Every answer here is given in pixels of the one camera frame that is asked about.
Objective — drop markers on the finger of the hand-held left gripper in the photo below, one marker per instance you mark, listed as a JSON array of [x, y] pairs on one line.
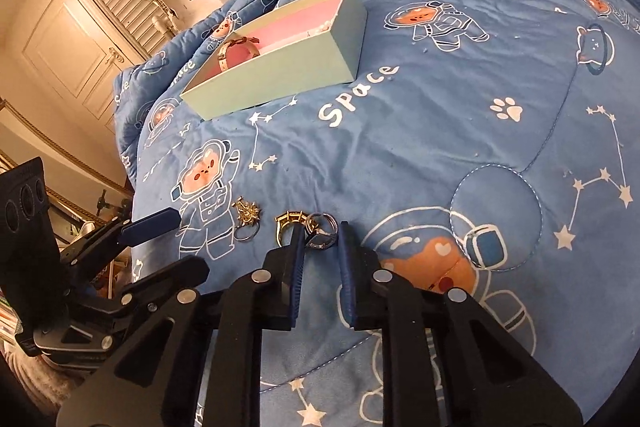
[[150, 227], [165, 276]]

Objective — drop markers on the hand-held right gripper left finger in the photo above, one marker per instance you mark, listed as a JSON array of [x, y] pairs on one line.
[[297, 267]]

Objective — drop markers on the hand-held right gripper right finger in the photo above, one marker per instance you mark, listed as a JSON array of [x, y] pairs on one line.
[[347, 277]]

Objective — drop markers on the green box with pink inside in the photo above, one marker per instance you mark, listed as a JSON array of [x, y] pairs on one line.
[[280, 77]]

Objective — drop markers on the blue astronaut bear printed blanket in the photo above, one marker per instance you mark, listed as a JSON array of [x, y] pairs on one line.
[[450, 132]]

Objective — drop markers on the white panelled door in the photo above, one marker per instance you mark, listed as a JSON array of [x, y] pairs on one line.
[[65, 37]]

